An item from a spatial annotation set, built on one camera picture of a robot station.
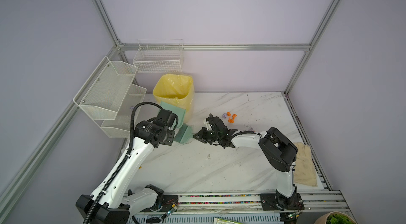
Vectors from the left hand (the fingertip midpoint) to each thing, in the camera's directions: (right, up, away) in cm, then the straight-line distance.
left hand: (162, 138), depth 72 cm
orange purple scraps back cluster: (+38, +7, +33) cm, 50 cm away
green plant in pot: (+73, -30, -10) cm, 79 cm away
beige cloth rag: (+74, -21, +11) cm, 78 cm away
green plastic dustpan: (+7, +11, +12) cm, 18 cm away
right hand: (+13, -2, +15) cm, 20 cm away
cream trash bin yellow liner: (+1, +26, +32) cm, 41 cm away
